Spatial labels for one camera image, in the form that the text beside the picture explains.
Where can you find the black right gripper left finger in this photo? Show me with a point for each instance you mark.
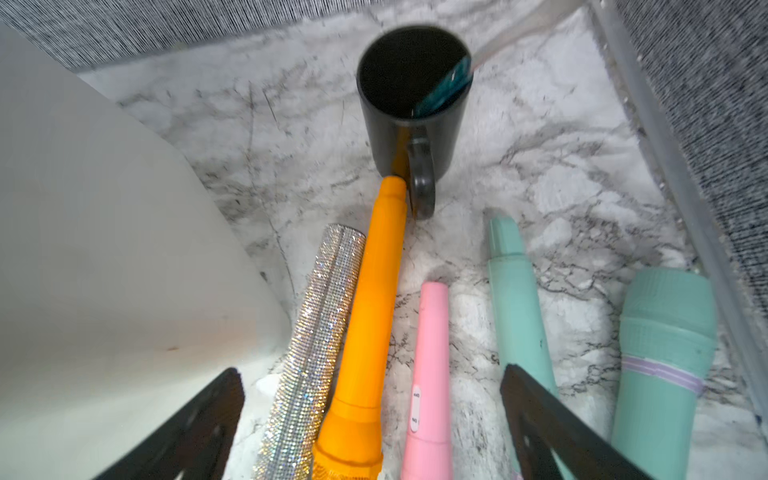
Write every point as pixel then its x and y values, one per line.
pixel 195 443

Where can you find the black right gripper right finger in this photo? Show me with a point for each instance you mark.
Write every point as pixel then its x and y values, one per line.
pixel 547 435

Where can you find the glittery silver microphone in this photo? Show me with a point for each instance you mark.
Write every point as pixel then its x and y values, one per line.
pixel 303 389

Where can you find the pink microphone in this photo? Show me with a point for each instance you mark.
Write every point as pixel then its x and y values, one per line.
pixel 428 449

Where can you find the orange microphone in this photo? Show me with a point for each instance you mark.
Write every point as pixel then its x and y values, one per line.
pixel 349 445

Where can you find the mint green tube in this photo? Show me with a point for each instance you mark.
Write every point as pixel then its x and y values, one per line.
pixel 668 338

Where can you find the white three-drawer storage unit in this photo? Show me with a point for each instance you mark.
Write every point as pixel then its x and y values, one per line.
pixel 124 291

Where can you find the black cup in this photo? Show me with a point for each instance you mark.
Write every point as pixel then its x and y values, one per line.
pixel 396 72

